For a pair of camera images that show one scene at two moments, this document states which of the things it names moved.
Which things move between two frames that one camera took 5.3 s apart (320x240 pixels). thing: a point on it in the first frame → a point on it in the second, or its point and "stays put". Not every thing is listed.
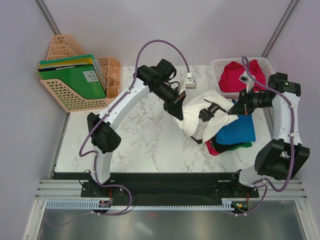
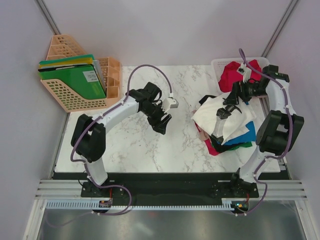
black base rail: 159,186 stays put
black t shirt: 220,148 stays put
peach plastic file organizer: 61,46 stays put
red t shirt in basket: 229,81 stays put
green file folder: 86,77 stays put
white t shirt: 193,102 → 205,116
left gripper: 176,109 → 159,126
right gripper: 243,107 → 239,87
